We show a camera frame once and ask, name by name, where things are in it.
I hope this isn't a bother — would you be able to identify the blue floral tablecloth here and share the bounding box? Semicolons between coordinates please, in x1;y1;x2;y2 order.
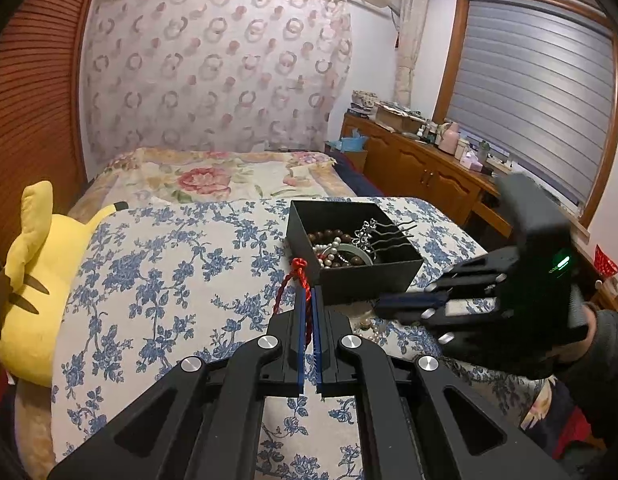
49;195;544;480

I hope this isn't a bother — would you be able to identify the person's right forearm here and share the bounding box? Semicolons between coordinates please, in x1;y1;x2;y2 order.
554;307;618;461

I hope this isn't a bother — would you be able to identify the white pearl necklace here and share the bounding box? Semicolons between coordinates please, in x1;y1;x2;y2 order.
358;312;392;343

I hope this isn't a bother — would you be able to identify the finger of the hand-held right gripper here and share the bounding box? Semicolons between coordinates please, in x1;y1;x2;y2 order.
376;292;510;347
424;247;520;302

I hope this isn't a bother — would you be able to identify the red knotted cord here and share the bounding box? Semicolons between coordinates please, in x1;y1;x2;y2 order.
271;257;312;358

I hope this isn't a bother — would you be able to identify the beige cushion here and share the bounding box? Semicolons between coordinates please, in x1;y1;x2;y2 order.
9;380;56;478

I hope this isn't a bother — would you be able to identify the cream lace window curtain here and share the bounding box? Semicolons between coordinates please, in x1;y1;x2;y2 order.
393;0;430;106

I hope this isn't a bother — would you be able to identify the large wooden bead bracelet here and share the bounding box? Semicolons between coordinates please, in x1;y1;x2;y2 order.
309;229;351;248

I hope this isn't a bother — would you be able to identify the red patterned bag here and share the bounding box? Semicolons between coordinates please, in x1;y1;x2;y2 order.
594;245;618;276

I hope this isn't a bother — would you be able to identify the yellow plush toy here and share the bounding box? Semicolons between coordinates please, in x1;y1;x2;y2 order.
0;180;130;388

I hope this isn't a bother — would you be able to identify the wooden window frame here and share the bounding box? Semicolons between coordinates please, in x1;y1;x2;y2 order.
431;0;618;241

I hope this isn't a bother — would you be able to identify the black jewelry box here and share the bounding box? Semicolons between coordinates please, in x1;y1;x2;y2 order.
285;200;425;306

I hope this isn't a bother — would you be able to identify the patterned cloth bag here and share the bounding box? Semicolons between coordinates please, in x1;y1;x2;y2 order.
351;90;382;113

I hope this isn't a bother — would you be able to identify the blue tissue box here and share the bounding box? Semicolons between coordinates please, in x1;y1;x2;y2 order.
339;130;370;153

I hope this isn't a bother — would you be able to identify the pink floral bed blanket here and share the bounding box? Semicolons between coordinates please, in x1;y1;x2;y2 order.
69;147;357;221

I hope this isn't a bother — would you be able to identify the pale jade bangle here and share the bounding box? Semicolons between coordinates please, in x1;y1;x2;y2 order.
325;244;375;266

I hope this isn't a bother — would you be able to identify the white pearl bracelet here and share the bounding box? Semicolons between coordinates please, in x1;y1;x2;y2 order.
311;242;340;271

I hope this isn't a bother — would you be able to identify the cardboard box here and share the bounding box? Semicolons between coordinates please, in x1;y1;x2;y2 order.
374;102;425;131

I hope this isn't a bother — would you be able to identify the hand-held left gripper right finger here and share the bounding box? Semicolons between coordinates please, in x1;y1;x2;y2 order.
311;285;572;480

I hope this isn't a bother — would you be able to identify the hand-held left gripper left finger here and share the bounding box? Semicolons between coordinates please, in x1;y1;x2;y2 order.
46;285;310;480

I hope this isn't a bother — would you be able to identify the pink thermos jug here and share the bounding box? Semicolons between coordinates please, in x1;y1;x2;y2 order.
440;121;461;153

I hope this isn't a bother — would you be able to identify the dark blue bed sheet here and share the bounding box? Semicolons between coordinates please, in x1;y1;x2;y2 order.
323;142;385;198

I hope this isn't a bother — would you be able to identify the wooden sideboard cabinet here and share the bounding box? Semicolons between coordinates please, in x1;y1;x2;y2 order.
339;112;618;311

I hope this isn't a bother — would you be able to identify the grey window blind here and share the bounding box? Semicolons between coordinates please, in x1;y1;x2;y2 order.
446;0;617;206

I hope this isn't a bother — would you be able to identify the brown slatted wardrobe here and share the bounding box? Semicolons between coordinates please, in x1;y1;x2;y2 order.
0;0;107;281

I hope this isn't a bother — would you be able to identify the ring patterned wall curtain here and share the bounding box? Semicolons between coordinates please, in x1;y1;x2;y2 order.
79;0;354;168

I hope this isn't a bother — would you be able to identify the silver hair comb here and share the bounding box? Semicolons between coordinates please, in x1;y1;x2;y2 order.
353;218;419;261

